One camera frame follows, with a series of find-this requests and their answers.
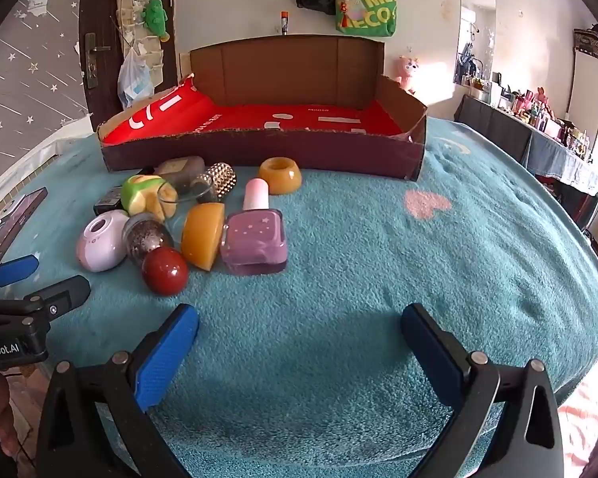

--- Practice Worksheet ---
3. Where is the red ball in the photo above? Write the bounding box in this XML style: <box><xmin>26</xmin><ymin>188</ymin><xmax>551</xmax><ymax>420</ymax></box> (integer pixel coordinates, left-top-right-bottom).
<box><xmin>141</xmin><ymin>246</ymin><xmax>189</xmax><ymax>296</ymax></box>

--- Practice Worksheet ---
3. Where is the white cabinet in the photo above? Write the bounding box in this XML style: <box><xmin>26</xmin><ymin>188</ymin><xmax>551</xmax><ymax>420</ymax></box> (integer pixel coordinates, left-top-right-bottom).
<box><xmin>565</xmin><ymin>27</ymin><xmax>598</xmax><ymax>145</ymax></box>

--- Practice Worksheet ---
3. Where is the amber ring-shaped holder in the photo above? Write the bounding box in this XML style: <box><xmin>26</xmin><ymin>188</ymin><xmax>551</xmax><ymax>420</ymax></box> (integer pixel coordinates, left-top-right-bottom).
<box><xmin>258</xmin><ymin>157</ymin><xmax>303</xmax><ymax>195</ymax></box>
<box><xmin>181</xmin><ymin>202</ymin><xmax>226</xmax><ymax>270</ymax></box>

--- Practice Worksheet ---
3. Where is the wall mirror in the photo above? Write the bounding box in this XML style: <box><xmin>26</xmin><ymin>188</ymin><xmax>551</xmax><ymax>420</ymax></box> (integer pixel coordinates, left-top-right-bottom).
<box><xmin>453</xmin><ymin>0</ymin><xmax>496</xmax><ymax>93</ymax></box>

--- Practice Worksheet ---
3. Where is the row of cosmetic bottles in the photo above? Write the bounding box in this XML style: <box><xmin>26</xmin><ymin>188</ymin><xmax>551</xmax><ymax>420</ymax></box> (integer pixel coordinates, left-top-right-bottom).
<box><xmin>466</xmin><ymin>72</ymin><xmax>594</xmax><ymax>160</ymax></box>

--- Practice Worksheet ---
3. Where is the cardboard box with red lining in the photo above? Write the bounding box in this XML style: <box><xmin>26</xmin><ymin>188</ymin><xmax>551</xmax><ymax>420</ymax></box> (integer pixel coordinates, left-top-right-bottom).
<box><xmin>96</xmin><ymin>35</ymin><xmax>428</xmax><ymax>181</ymax></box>

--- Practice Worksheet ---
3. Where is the brown square case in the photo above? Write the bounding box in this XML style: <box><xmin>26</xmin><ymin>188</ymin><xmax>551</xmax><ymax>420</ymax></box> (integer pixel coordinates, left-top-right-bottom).
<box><xmin>154</xmin><ymin>156</ymin><xmax>206</xmax><ymax>195</ymax></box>

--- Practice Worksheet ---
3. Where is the green bear toy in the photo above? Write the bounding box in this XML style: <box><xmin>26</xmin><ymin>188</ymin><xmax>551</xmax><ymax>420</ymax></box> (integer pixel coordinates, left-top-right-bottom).
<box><xmin>120</xmin><ymin>174</ymin><xmax>179</xmax><ymax>221</ymax></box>

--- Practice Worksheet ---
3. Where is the green tote bag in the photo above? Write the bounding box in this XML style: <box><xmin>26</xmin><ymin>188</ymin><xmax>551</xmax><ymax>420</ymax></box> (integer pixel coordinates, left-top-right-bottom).
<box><xmin>335</xmin><ymin>0</ymin><xmax>398</xmax><ymax>38</ymax></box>

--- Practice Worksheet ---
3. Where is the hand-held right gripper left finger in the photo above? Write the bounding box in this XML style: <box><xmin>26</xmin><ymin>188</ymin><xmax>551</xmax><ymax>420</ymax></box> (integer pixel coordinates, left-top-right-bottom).
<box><xmin>36</xmin><ymin>303</ymin><xmax>200</xmax><ymax>478</ymax></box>

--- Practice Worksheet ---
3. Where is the clear plastic bag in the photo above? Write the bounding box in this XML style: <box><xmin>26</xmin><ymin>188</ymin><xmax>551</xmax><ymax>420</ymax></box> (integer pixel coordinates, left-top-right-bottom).
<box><xmin>117</xmin><ymin>50</ymin><xmax>156</xmax><ymax>109</ymax></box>

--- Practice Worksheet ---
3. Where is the pink plush toy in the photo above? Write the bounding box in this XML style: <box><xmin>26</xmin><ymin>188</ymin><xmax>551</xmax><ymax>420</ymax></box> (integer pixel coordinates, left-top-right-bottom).
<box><xmin>393</xmin><ymin>55</ymin><xmax>422</xmax><ymax>95</ymax></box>

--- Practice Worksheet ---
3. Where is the clear glass cup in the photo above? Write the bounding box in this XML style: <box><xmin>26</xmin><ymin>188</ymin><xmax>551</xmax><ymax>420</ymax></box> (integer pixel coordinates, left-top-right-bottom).
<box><xmin>157</xmin><ymin>179</ymin><xmax>215</xmax><ymax>217</ymax></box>

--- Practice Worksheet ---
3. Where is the dark patterned bag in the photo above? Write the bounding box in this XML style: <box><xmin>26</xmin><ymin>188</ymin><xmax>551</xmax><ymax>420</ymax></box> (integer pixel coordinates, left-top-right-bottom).
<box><xmin>573</xmin><ymin>25</ymin><xmax>598</xmax><ymax>65</ymax></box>

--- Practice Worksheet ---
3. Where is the dark brown door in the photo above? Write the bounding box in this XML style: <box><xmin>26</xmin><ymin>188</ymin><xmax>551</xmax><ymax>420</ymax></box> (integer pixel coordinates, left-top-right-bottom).
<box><xmin>78</xmin><ymin>0</ymin><xmax>177</xmax><ymax>133</ymax></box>

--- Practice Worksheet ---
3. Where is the green plush frog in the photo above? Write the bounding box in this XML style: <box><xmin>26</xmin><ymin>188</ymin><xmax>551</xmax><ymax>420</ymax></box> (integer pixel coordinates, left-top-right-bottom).
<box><xmin>142</xmin><ymin>0</ymin><xmax>171</xmax><ymax>43</ymax></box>

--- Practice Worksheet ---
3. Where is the purple pink-capped nail polish bottle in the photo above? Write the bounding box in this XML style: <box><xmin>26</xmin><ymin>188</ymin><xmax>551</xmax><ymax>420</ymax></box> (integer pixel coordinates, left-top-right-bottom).
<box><xmin>220</xmin><ymin>178</ymin><xmax>288</xmax><ymax>276</ymax></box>

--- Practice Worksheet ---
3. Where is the black smartphone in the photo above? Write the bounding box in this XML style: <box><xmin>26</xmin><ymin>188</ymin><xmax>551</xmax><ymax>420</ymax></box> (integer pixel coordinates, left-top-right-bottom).
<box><xmin>0</xmin><ymin>186</ymin><xmax>49</xmax><ymax>264</ymax></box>

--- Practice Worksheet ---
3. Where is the metal door handle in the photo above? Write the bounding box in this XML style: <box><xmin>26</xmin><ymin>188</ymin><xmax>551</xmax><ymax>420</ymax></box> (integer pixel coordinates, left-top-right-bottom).
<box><xmin>82</xmin><ymin>32</ymin><xmax>111</xmax><ymax>89</ymax></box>

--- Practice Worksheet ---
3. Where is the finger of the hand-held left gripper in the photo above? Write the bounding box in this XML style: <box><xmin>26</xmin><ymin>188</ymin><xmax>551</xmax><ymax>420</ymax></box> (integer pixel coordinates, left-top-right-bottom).
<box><xmin>0</xmin><ymin>254</ymin><xmax>41</xmax><ymax>300</ymax></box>
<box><xmin>22</xmin><ymin>275</ymin><xmax>91</xmax><ymax>329</ymax></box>

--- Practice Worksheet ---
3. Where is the side table with dark cloth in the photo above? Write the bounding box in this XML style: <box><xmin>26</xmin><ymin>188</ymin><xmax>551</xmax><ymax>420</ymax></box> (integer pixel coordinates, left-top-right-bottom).
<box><xmin>453</xmin><ymin>94</ymin><xmax>598</xmax><ymax>210</ymax></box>

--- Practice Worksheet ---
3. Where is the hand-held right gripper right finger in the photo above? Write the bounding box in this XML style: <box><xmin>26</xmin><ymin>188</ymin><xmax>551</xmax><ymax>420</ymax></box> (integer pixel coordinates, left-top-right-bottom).
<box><xmin>400</xmin><ymin>303</ymin><xmax>565</xmax><ymax>478</ymax></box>

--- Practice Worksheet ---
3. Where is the gold studded cylinder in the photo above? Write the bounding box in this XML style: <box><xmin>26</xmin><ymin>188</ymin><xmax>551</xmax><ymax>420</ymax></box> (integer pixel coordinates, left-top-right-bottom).
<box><xmin>192</xmin><ymin>162</ymin><xmax>237</xmax><ymax>204</ymax></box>

